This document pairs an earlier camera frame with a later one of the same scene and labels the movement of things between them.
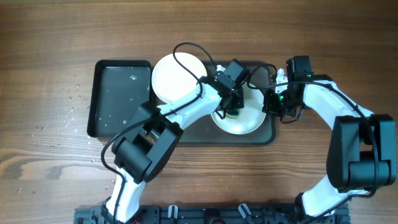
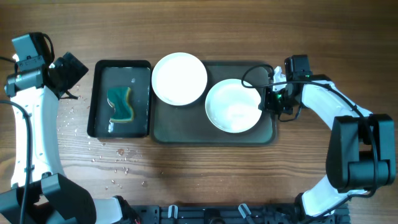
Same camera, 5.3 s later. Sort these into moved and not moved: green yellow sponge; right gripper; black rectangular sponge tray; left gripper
Moved: left gripper; green yellow sponge
Not moved: black rectangular sponge tray; right gripper
